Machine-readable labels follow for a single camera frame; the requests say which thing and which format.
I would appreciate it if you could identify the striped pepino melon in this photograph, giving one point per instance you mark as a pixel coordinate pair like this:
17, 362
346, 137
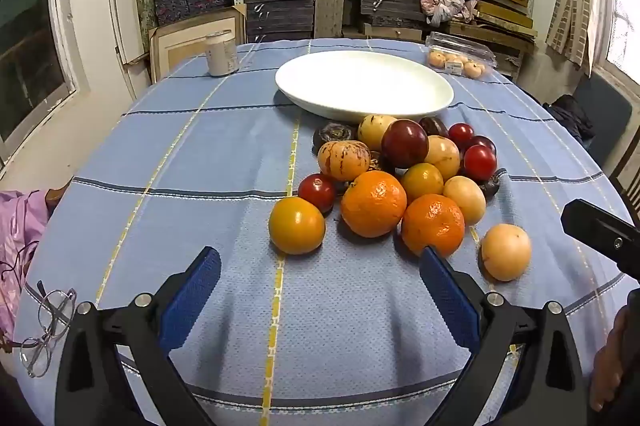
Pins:
344, 159

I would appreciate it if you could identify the beige picture frame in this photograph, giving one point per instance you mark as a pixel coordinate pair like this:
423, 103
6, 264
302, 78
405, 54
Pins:
195, 40

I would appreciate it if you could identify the large window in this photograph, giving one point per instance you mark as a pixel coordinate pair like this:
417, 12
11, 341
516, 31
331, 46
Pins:
30, 45

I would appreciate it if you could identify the white leaning board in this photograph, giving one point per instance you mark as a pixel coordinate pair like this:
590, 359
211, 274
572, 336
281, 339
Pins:
122, 20

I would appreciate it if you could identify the blue checked tablecloth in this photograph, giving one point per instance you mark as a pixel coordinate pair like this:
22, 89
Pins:
210, 165

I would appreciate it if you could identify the red tomato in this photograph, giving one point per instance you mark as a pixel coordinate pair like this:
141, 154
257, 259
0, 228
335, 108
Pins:
480, 163
461, 133
317, 192

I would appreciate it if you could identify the pink cloth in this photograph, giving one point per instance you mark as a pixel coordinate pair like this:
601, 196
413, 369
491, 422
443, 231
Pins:
20, 236

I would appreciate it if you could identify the yellow-orange tomato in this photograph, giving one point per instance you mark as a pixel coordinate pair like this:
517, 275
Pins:
296, 226
422, 182

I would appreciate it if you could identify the dark red plum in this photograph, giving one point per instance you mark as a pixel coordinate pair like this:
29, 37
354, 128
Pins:
405, 143
482, 142

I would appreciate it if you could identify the dark slatted chair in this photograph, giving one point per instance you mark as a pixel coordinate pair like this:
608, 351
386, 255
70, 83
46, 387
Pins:
627, 176

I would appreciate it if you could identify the person's right hand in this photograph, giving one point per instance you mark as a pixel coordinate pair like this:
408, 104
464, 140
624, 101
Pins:
617, 366

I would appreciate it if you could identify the dark mangosteen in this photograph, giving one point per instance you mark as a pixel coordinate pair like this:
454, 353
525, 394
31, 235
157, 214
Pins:
331, 134
434, 125
491, 187

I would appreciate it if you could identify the brown wooden chair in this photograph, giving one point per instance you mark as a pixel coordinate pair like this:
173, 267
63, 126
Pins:
56, 198

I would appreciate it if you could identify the pale orange round fruit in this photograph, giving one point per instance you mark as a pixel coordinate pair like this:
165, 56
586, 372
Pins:
506, 252

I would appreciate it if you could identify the blue-grey chair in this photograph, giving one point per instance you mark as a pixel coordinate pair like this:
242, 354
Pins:
607, 110

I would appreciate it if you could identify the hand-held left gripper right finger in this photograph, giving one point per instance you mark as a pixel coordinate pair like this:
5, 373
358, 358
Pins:
450, 301

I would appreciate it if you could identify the pale yellow round fruit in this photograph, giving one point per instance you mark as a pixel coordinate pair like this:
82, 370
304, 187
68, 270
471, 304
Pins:
442, 156
465, 201
375, 130

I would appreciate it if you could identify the pink crumpled bag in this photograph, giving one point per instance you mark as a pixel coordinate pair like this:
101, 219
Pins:
445, 3

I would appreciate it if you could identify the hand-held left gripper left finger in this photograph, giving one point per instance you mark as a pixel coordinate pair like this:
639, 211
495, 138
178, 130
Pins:
192, 293

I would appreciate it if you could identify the white jar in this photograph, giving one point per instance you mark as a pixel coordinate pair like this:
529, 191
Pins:
221, 53

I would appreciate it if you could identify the small boxed orange fruit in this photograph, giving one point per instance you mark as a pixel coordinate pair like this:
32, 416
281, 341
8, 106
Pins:
454, 57
436, 58
472, 68

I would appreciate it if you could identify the dark cloth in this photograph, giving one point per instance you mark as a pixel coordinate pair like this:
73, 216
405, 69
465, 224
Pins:
567, 115

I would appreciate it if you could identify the small bright window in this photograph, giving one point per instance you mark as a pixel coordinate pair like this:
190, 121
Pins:
622, 30

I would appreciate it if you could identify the white oval plate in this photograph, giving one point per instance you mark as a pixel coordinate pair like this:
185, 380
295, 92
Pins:
360, 80

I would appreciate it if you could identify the clear plastic clamshell box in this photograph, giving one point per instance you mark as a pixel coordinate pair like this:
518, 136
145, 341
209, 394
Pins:
462, 45

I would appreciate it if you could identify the grey perforated board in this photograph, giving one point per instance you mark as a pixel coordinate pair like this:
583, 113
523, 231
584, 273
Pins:
329, 9

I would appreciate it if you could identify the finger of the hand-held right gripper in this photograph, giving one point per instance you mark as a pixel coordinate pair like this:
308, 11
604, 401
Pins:
600, 231

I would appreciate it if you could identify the orange mandarin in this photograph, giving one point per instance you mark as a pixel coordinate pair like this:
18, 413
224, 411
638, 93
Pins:
433, 223
373, 204

